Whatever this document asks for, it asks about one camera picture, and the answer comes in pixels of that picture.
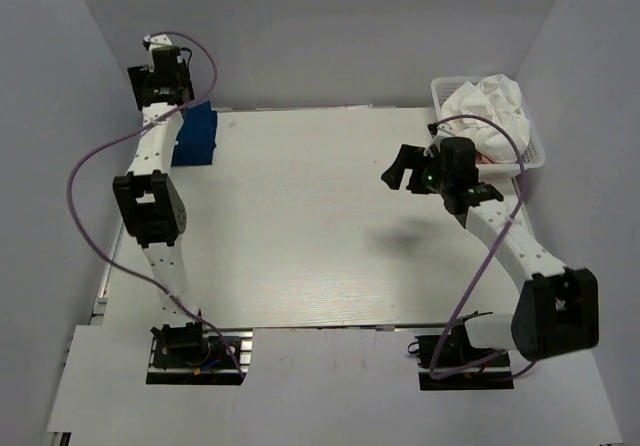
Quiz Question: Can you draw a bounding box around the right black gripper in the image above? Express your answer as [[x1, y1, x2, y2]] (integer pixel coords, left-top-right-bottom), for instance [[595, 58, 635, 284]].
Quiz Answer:
[[381, 145, 452, 196]]

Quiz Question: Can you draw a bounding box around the blue t shirt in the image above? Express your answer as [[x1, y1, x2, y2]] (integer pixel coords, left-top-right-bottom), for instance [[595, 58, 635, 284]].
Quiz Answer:
[[171, 101, 218, 167]]

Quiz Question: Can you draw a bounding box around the pink t shirt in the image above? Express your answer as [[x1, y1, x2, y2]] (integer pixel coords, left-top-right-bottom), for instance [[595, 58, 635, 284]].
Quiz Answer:
[[476, 152, 500, 165]]

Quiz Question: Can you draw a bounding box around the white t shirt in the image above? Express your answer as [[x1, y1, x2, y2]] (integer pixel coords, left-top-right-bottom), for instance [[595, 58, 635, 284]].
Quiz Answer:
[[441, 74, 531, 164]]

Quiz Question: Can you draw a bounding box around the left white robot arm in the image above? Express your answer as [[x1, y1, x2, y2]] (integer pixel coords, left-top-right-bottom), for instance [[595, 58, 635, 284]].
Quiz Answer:
[[113, 36, 199, 327]]

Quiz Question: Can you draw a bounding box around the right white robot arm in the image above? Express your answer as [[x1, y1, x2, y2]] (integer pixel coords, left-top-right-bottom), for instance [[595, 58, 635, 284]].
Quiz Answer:
[[381, 137, 599, 365]]

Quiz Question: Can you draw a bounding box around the white plastic basket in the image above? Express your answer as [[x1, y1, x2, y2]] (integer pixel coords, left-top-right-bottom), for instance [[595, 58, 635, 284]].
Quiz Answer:
[[431, 76, 545, 178]]

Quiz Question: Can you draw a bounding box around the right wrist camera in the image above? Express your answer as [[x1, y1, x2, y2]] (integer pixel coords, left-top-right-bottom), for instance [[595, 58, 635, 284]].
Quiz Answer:
[[427, 123, 456, 149]]

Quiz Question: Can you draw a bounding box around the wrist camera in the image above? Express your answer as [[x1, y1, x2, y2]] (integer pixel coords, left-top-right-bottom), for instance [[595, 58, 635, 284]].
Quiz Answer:
[[142, 34, 174, 58], [427, 123, 456, 149]]

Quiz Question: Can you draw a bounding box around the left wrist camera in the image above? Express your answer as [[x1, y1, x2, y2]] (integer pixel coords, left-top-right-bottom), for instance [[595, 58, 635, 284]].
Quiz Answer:
[[142, 34, 174, 58]]

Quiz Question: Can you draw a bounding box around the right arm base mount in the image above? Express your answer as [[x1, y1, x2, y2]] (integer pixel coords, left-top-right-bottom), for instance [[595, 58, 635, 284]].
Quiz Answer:
[[407, 334, 514, 392]]

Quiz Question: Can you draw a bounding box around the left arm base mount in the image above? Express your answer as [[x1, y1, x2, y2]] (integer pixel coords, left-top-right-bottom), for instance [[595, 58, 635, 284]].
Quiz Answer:
[[146, 323, 253, 386]]

